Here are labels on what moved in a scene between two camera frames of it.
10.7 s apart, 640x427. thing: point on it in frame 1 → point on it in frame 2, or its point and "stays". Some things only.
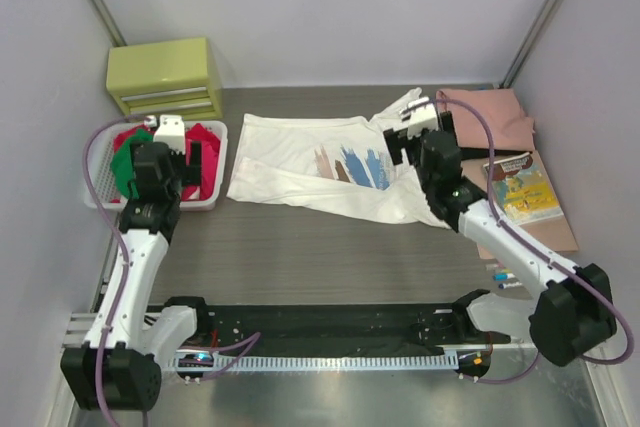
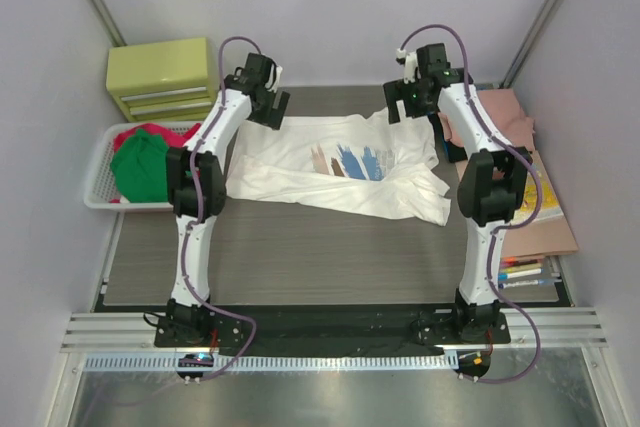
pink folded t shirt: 512,129 stays
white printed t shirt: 335,164 stays
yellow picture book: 521,191 stays
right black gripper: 405,145 → 396,101
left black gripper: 189,163 → 272,107
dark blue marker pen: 509,285 stays
